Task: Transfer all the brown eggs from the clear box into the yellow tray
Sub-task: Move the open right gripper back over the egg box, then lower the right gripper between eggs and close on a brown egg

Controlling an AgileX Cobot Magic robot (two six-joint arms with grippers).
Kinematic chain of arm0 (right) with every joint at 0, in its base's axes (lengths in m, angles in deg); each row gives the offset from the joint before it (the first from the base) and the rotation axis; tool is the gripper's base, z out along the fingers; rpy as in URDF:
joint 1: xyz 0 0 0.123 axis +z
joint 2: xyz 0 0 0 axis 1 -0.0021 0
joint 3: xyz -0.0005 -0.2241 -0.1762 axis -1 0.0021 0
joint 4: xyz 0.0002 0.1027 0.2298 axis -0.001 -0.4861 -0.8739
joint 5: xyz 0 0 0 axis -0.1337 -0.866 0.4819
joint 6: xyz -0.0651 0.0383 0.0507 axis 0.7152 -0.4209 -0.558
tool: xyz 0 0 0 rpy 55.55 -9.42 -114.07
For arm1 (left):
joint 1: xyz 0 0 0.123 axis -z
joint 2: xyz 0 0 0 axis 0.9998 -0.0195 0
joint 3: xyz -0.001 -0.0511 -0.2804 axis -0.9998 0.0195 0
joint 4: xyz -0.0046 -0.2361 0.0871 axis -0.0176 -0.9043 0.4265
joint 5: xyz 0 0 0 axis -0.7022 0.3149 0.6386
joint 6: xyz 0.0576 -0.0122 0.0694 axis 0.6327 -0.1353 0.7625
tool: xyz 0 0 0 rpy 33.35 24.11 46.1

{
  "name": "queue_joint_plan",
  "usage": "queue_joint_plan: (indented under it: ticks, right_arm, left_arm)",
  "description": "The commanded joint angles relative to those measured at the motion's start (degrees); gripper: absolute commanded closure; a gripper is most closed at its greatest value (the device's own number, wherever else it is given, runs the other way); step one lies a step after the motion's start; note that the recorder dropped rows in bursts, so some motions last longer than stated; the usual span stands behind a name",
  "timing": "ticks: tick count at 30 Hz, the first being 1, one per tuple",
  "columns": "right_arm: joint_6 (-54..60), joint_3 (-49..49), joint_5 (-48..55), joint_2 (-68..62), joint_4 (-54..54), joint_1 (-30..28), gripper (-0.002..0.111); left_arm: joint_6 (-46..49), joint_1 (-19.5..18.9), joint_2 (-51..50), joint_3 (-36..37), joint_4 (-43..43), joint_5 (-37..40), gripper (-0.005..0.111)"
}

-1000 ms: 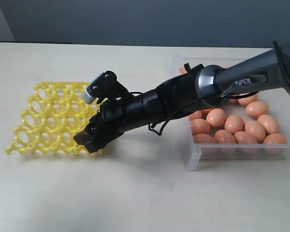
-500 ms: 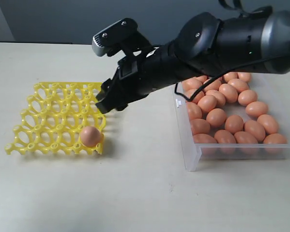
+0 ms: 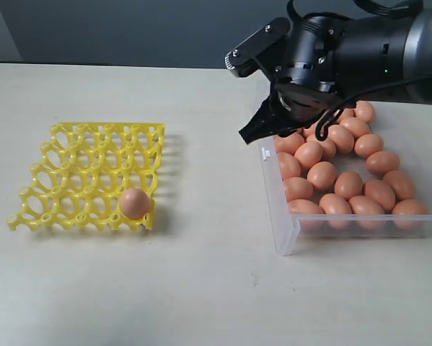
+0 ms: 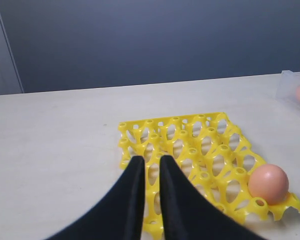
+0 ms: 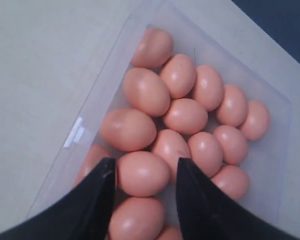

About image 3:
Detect black cable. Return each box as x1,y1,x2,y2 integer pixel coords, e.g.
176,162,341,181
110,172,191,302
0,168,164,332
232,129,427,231
286,0,432,141

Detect clear plastic bin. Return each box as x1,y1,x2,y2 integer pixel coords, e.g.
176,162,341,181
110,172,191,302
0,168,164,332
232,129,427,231
258,102,432,255

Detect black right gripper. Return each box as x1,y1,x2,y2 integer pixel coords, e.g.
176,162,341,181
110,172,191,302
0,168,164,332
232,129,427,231
239,13,356,144

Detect yellow plastic egg tray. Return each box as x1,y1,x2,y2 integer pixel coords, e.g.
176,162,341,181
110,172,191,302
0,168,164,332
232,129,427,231
6,123,165,231

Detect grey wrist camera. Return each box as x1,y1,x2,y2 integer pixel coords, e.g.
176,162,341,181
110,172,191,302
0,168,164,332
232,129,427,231
224,17,291,80

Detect brown egg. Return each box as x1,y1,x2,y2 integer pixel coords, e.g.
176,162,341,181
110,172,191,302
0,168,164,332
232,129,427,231
274,133,305,155
383,170,416,200
354,101,375,124
365,151,400,176
348,195,385,230
328,125,355,154
307,161,338,192
363,179,396,212
339,117,371,138
294,141,323,169
334,171,363,200
306,134,337,161
118,188,151,220
283,177,314,203
392,199,429,229
319,193,352,229
354,133,384,159
288,199,323,231
277,152,302,180

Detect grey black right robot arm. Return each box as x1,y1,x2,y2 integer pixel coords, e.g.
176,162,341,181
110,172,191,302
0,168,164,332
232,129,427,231
225,1,432,143

